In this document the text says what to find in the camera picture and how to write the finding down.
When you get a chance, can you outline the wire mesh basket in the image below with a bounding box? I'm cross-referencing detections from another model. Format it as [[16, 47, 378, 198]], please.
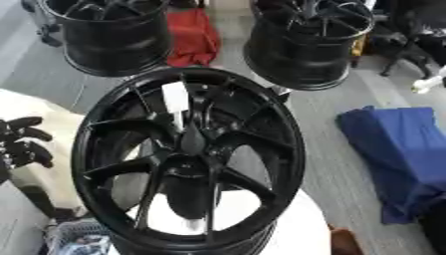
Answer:
[[40, 218, 113, 255]]

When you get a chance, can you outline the black spoked wheel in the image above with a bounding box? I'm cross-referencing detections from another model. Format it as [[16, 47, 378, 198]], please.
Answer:
[[70, 67, 307, 255]]

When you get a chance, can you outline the black wheel rim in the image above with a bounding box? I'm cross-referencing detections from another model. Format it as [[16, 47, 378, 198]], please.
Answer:
[[40, 0, 174, 79], [242, 0, 376, 92]]

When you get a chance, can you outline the blue cloth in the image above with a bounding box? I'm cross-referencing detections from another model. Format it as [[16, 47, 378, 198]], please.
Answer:
[[334, 105, 446, 225]]

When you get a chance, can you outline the red cloth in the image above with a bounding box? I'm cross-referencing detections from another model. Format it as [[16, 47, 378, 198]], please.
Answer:
[[165, 7, 223, 69]]

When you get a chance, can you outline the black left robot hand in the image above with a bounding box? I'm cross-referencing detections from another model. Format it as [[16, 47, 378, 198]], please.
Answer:
[[0, 116, 56, 184]]

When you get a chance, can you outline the white round stand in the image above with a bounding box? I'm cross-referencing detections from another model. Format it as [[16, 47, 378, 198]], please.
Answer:
[[123, 187, 334, 255]]

